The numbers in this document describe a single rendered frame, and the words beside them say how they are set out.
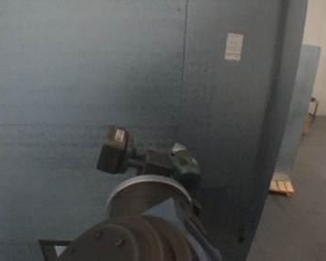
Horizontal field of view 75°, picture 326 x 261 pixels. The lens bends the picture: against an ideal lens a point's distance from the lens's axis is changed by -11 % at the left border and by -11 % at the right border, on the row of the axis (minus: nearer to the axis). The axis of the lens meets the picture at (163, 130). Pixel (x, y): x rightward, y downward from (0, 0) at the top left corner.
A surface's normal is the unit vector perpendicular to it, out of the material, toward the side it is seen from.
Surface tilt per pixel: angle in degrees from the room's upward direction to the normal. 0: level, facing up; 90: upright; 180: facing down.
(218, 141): 90
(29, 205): 90
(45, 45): 90
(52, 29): 90
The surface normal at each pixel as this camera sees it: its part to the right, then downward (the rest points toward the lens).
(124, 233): -0.52, -0.77
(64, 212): 0.09, 0.38
